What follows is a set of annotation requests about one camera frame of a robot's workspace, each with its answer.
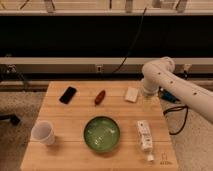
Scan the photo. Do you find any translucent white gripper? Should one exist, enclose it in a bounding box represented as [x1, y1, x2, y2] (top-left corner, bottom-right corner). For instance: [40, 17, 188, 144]
[140, 79, 157, 107]

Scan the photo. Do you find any white sponge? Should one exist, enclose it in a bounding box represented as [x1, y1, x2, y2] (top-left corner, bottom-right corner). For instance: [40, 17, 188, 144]
[125, 87, 139, 103]

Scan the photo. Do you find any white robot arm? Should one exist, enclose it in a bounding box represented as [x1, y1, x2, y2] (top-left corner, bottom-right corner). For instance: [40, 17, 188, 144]
[142, 57, 213, 124]

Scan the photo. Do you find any green ceramic bowl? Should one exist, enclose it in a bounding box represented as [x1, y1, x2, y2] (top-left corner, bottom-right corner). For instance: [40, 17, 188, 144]
[83, 116, 120, 153]

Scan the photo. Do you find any blue object behind table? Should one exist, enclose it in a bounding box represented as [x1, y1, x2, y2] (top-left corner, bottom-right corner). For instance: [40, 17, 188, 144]
[161, 90, 178, 103]

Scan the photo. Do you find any brown sausage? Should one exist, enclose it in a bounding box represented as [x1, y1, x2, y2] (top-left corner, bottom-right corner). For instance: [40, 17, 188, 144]
[94, 90, 106, 105]

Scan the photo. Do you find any black smartphone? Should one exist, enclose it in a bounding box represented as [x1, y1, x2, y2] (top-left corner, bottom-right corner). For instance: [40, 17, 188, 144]
[59, 87, 77, 104]

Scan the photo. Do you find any white paper cup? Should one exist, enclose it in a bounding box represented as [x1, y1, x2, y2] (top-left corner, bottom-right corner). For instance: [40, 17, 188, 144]
[31, 121, 55, 145]

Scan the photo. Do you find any black chair base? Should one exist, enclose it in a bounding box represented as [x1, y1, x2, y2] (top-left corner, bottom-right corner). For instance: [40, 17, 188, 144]
[0, 114, 20, 125]

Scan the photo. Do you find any black hanging cable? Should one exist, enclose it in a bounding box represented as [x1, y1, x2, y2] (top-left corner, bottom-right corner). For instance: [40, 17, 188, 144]
[111, 7, 148, 74]

